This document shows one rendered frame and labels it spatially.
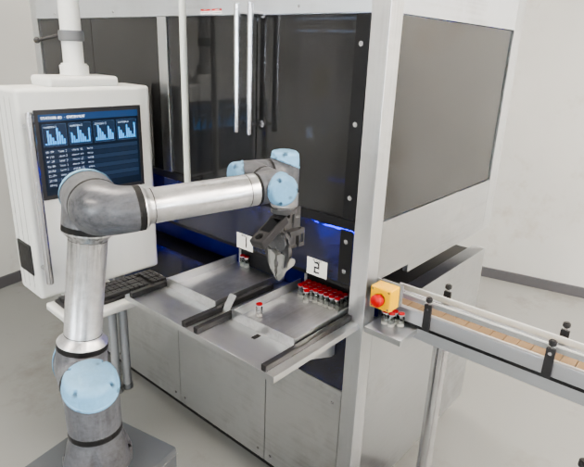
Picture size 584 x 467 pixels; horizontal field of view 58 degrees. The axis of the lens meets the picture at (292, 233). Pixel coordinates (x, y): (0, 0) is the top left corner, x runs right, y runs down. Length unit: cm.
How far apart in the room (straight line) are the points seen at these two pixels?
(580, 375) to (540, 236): 293
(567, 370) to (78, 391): 120
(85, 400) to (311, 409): 100
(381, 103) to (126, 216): 77
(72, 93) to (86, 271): 91
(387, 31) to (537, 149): 294
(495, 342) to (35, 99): 163
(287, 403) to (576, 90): 307
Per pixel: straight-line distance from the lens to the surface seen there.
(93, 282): 126
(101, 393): 122
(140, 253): 227
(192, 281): 197
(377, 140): 151
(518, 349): 162
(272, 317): 171
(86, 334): 131
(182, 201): 111
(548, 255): 449
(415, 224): 183
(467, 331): 165
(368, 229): 158
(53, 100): 199
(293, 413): 210
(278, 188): 118
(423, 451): 200
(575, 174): 433
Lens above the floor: 169
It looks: 19 degrees down
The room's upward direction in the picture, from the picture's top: 2 degrees clockwise
